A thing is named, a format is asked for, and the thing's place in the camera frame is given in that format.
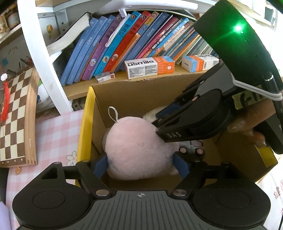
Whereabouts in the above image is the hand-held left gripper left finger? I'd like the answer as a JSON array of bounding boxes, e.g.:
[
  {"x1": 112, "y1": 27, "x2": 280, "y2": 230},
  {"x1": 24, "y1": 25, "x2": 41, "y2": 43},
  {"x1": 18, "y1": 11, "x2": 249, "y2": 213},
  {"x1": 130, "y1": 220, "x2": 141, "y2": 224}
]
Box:
[{"x1": 40, "y1": 155, "x2": 111, "y2": 198}]

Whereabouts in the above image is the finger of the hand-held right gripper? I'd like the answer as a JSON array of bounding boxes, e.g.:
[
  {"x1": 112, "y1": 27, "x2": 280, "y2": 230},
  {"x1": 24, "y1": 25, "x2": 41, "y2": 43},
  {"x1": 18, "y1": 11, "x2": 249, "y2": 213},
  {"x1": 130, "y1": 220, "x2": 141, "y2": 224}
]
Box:
[
  {"x1": 181, "y1": 64, "x2": 233, "y2": 98},
  {"x1": 155, "y1": 95, "x2": 200, "y2": 129}
]

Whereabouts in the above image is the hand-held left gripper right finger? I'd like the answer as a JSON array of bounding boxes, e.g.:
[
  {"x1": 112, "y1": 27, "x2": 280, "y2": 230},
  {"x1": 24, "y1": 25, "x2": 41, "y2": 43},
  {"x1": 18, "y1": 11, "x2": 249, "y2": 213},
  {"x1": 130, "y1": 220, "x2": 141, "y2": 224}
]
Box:
[{"x1": 173, "y1": 153, "x2": 242, "y2": 198}]

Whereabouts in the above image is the white cube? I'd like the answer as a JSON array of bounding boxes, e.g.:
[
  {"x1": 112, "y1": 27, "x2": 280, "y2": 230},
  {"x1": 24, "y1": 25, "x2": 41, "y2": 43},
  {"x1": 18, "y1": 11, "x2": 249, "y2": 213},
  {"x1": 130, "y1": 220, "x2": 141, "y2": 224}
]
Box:
[{"x1": 143, "y1": 107, "x2": 165, "y2": 122}]

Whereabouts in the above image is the grey toy car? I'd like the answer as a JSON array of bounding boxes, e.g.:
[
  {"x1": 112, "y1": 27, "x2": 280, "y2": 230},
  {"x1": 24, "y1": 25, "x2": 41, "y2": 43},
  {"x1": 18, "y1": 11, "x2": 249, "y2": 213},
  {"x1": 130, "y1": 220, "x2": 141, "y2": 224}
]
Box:
[{"x1": 179, "y1": 145, "x2": 205, "y2": 160}]

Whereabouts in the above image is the yellow cardboard box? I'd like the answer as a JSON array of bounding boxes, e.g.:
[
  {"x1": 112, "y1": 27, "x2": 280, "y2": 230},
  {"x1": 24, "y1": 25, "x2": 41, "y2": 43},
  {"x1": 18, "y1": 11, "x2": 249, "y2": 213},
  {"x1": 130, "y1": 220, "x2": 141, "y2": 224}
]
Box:
[{"x1": 75, "y1": 72, "x2": 279, "y2": 188}]

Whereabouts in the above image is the pink plush toy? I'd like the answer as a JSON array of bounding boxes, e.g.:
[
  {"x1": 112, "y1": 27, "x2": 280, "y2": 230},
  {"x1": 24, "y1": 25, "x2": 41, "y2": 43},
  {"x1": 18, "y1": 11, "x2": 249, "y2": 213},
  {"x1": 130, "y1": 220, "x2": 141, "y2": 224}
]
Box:
[{"x1": 105, "y1": 106, "x2": 179, "y2": 180}]

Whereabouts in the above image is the pink checkered desktop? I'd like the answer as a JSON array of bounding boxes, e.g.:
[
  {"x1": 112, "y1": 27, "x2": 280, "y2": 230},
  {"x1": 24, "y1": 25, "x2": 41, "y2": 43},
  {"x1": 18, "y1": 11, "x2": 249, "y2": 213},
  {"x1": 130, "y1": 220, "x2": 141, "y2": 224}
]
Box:
[{"x1": 5, "y1": 109, "x2": 283, "y2": 230}]

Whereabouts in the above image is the person's right hand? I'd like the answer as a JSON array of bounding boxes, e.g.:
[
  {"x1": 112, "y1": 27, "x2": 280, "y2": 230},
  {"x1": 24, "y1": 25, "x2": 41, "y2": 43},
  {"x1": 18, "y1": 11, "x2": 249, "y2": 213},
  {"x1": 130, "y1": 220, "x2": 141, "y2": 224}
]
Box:
[{"x1": 228, "y1": 99, "x2": 275, "y2": 146}]

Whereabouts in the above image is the small orange white box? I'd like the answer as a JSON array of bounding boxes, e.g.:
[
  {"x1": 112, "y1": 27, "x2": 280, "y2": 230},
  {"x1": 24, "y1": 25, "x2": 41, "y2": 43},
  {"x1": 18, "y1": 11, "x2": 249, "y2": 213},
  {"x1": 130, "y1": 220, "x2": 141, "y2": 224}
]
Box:
[{"x1": 181, "y1": 54, "x2": 220, "y2": 73}]

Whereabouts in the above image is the white orange toothpaste box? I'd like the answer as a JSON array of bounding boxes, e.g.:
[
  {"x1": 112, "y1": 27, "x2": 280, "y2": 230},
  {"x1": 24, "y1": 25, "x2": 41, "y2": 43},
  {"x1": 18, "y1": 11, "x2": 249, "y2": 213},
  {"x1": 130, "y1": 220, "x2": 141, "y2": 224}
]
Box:
[{"x1": 124, "y1": 56, "x2": 175, "y2": 80}]

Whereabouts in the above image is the small red white box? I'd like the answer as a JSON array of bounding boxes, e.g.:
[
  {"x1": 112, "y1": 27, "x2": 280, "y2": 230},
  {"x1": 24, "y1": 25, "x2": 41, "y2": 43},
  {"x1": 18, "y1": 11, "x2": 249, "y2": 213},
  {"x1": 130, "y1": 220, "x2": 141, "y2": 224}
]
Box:
[{"x1": 95, "y1": 72, "x2": 116, "y2": 83}]

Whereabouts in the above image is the row of books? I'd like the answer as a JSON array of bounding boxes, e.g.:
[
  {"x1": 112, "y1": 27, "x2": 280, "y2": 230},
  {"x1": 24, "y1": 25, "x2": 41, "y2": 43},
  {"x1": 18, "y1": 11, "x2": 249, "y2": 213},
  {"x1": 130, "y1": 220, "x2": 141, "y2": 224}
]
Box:
[{"x1": 60, "y1": 10, "x2": 219, "y2": 87}]

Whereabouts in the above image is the wooden chessboard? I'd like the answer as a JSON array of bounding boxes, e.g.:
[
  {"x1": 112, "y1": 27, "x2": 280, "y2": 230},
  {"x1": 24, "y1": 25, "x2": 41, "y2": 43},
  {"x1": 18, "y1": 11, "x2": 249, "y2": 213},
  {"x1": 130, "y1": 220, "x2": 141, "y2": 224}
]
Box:
[{"x1": 0, "y1": 66, "x2": 38, "y2": 168}]

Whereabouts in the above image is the lavender garment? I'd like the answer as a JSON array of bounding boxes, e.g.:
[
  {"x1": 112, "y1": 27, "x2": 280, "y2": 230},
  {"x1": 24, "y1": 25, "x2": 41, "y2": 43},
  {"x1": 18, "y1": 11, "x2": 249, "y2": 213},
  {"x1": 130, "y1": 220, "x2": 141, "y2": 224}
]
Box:
[{"x1": 0, "y1": 200, "x2": 14, "y2": 230}]

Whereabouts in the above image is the red tassel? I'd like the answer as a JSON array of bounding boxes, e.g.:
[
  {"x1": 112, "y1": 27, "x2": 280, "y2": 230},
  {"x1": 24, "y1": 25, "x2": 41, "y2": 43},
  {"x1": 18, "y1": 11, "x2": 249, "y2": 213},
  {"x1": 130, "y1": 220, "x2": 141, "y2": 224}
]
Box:
[{"x1": 0, "y1": 74, "x2": 11, "y2": 122}]

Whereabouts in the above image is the thick grey-covered book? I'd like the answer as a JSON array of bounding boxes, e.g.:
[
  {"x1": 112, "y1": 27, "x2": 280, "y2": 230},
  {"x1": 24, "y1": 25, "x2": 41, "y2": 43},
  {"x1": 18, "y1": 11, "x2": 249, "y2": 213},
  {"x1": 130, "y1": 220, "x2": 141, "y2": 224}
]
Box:
[{"x1": 46, "y1": 12, "x2": 91, "y2": 56}]

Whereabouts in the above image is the white bookshelf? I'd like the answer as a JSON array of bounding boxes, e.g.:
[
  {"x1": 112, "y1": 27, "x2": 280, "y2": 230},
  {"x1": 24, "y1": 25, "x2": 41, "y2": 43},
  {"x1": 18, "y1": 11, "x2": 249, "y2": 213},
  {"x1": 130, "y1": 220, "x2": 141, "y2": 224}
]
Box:
[{"x1": 16, "y1": 0, "x2": 219, "y2": 115}]

